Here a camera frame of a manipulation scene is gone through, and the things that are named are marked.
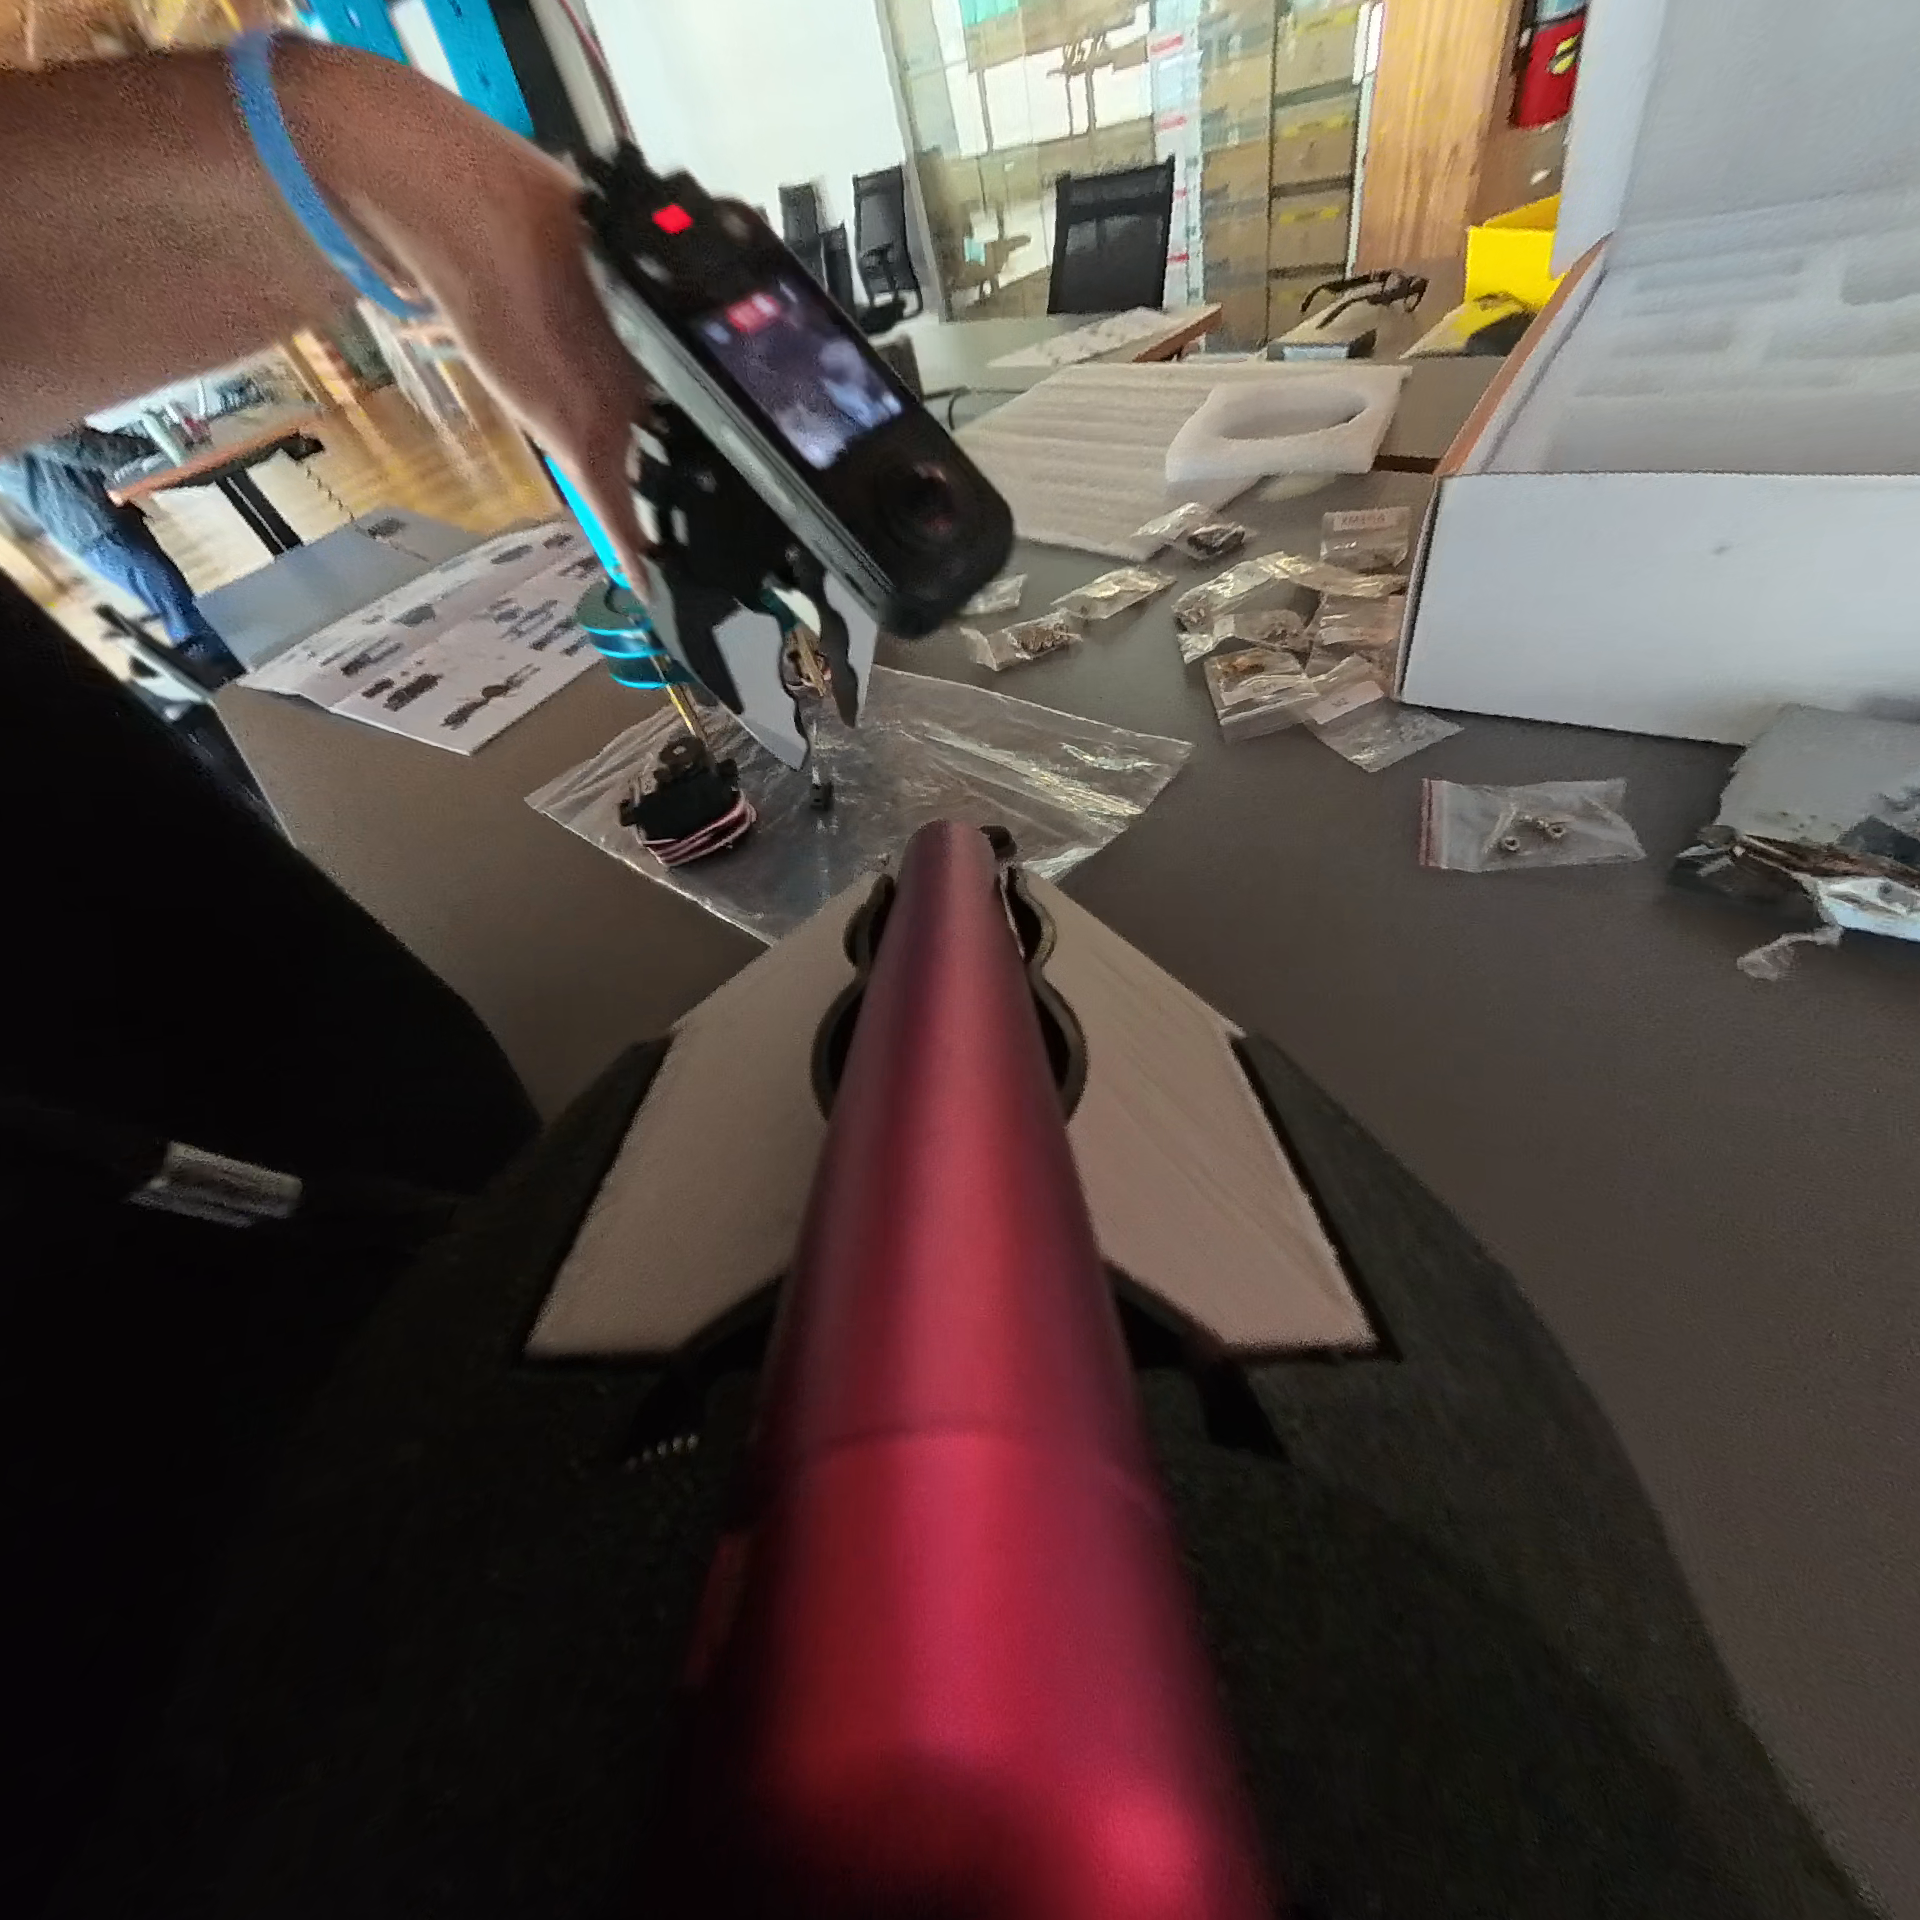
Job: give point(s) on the person's black clothing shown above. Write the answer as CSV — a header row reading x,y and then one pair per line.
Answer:
x,y
181,974

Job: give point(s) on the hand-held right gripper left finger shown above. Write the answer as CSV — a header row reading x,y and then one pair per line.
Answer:
x,y
704,1184

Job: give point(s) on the blue wristband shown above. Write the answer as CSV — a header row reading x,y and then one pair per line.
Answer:
x,y
299,196

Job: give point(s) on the small red-zip screw bag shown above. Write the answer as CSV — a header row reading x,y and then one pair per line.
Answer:
x,y
1530,827

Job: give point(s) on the white foam sheet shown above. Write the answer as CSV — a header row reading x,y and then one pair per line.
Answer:
x,y
1078,451

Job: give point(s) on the person's left hand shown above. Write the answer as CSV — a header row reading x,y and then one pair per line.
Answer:
x,y
493,284

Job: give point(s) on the grey desk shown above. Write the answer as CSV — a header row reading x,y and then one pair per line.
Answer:
x,y
1500,1126

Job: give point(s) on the stacked cardboard boxes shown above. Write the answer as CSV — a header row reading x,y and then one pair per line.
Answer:
x,y
1260,149

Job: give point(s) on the yellow bin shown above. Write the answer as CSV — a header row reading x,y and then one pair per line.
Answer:
x,y
1515,247

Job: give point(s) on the black office chair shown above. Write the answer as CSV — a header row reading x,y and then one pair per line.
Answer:
x,y
884,247
1109,242

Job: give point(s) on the silver metal clip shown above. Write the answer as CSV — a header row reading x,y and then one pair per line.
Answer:
x,y
217,1183

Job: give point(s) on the person's left forearm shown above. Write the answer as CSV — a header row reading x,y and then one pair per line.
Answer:
x,y
134,226

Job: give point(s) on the pile of small screw bags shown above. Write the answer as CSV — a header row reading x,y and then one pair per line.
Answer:
x,y
1275,675

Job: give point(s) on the red wall cabinet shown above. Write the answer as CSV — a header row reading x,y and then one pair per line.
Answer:
x,y
1547,61

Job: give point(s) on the black frame part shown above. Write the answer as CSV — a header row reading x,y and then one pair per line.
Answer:
x,y
1371,290

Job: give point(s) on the torn silver foil bag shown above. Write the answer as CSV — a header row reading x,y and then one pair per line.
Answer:
x,y
1829,797

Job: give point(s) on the white paper sheets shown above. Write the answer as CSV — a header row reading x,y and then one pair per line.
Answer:
x,y
1088,340

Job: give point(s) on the red screwdriver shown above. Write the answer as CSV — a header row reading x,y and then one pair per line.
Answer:
x,y
960,1349

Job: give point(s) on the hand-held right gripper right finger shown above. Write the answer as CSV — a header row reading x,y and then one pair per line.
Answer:
x,y
1201,1184

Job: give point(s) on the white foam box insert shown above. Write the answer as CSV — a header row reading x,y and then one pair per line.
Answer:
x,y
1723,376

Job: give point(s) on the large clear plastic bag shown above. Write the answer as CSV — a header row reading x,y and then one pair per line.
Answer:
x,y
973,780

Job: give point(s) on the orange and white cardboard box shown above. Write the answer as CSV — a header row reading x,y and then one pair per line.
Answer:
x,y
1651,599

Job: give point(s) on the black servo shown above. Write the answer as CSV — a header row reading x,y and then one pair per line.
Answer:
x,y
681,803

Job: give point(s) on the printed instruction sheet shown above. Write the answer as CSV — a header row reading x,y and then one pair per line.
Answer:
x,y
450,646

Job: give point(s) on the white foam block with cutout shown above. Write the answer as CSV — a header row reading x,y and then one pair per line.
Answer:
x,y
1201,443

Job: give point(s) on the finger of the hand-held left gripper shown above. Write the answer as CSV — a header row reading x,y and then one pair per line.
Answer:
x,y
764,675
849,662

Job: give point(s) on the blue toy robot base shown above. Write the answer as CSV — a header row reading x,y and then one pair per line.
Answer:
x,y
616,622

